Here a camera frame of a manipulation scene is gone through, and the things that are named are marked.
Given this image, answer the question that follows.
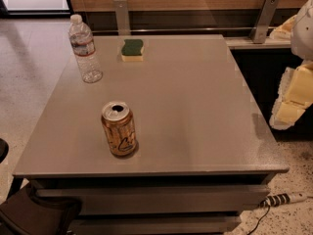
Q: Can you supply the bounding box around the dark brown chair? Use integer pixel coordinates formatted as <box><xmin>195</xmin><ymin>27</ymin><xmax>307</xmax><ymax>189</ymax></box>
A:
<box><xmin>0</xmin><ymin>184</ymin><xmax>81</xmax><ymax>235</ymax></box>

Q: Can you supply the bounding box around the upper grey drawer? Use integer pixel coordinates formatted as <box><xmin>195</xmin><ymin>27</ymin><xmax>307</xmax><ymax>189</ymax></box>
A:
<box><xmin>37</xmin><ymin>185</ymin><xmax>269</xmax><ymax>215</ymax></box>

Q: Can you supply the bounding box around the horizontal metal rail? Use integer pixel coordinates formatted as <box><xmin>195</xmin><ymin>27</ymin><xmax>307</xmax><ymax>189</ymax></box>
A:
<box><xmin>91</xmin><ymin>25</ymin><xmax>277</xmax><ymax>35</ymax></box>

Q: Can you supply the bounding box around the grey drawer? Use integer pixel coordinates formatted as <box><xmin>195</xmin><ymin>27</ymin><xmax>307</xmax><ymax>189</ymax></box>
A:
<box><xmin>37</xmin><ymin>185</ymin><xmax>269</xmax><ymax>215</ymax></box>
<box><xmin>70</xmin><ymin>216</ymin><xmax>241</xmax><ymax>235</ymax></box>

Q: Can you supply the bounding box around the lower grey drawer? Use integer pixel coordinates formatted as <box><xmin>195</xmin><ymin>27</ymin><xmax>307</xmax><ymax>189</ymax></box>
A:
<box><xmin>70</xmin><ymin>216</ymin><xmax>241</xmax><ymax>235</ymax></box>

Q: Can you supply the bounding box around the white power strip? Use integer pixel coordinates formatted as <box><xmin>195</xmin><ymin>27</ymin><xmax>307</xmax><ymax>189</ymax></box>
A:
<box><xmin>259</xmin><ymin>192</ymin><xmax>308</xmax><ymax>208</ymax></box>

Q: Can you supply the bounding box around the metal wall bracket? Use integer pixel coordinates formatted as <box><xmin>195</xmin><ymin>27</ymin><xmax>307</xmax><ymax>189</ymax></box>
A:
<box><xmin>249</xmin><ymin>0</ymin><xmax>280</xmax><ymax>44</ymax></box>
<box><xmin>113</xmin><ymin>0</ymin><xmax>131</xmax><ymax>35</ymax></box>

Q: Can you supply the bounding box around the black round object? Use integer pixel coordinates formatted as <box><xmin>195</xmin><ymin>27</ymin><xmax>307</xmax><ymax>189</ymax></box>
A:
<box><xmin>0</xmin><ymin>138</ymin><xmax>9</xmax><ymax>164</ymax></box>

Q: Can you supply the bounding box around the green and yellow sponge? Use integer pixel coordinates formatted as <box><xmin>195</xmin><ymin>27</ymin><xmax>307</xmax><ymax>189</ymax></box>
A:
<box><xmin>121</xmin><ymin>39</ymin><xmax>144</xmax><ymax>62</ymax></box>

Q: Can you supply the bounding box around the left metal wall bracket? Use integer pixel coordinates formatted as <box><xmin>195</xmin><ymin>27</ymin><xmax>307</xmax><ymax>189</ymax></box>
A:
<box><xmin>113</xmin><ymin>0</ymin><xmax>131</xmax><ymax>35</ymax></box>

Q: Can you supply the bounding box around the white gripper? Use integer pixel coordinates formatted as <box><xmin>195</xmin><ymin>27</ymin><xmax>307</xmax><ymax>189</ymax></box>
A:
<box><xmin>269</xmin><ymin>0</ymin><xmax>313</xmax><ymax>130</ymax></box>

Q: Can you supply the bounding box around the black power cable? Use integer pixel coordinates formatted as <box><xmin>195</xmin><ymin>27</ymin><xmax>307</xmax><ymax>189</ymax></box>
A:
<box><xmin>246</xmin><ymin>205</ymin><xmax>272</xmax><ymax>235</ymax></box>

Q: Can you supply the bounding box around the orange soda can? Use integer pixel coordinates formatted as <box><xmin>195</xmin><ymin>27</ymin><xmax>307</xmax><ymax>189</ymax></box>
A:
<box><xmin>101</xmin><ymin>101</ymin><xmax>137</xmax><ymax>157</ymax></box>

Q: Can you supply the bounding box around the clear plastic water bottle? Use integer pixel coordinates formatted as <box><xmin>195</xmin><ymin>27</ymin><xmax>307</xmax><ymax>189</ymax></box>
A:
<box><xmin>68</xmin><ymin>14</ymin><xmax>103</xmax><ymax>83</ymax></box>

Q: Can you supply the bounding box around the right metal wall bracket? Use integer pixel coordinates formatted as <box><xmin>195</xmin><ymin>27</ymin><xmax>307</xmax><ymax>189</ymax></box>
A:
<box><xmin>249</xmin><ymin>0</ymin><xmax>280</xmax><ymax>44</ymax></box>

